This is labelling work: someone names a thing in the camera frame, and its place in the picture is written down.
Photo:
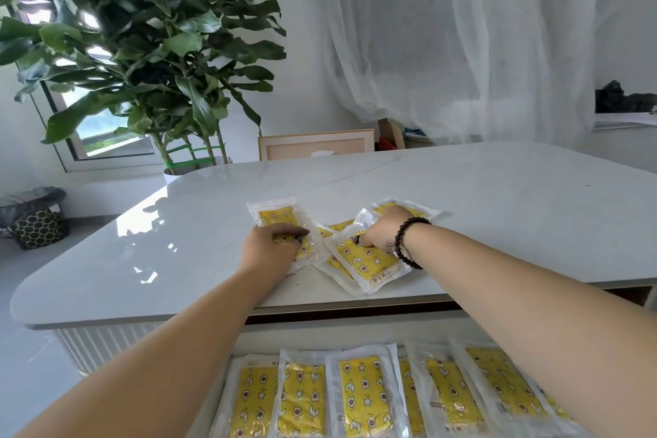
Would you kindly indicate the black plastic bag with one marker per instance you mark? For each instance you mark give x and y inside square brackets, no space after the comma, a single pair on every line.
[616,99]

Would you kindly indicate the dark patterned basket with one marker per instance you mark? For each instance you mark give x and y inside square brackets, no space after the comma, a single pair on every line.
[38,230]

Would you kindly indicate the person's left hand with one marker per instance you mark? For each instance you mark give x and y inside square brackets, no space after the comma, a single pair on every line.
[269,253]

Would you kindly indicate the person's left forearm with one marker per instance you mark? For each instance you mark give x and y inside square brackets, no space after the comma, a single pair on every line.
[154,376]

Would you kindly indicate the person's right forearm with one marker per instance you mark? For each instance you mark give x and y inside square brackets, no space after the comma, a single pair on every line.
[539,330]

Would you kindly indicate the large green leafy plant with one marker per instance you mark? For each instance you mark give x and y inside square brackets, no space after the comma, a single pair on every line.
[154,42]

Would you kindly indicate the white sheer dust cover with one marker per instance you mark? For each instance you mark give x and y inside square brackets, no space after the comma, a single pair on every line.
[462,42]

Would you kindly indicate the white plant pot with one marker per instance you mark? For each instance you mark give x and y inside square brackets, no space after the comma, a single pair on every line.
[170,177]

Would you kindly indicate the small white framed window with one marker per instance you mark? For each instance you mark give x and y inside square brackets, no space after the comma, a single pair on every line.
[102,140]

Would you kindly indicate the white side cabinet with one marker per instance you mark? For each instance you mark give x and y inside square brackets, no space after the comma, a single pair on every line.
[626,145]

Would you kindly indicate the person's right hand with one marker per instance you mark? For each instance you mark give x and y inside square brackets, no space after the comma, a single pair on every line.
[385,230]

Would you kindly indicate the row of yellow packets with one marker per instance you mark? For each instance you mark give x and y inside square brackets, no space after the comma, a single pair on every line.
[359,391]

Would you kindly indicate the brown cardboard box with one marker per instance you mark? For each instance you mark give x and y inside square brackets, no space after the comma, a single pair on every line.
[392,132]

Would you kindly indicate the wooden picture frame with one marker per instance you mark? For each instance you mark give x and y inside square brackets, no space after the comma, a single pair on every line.
[313,147]

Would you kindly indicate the white drawer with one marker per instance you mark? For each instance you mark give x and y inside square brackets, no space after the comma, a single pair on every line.
[359,332]

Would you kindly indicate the red and black box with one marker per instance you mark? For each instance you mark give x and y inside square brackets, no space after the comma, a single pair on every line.
[385,144]

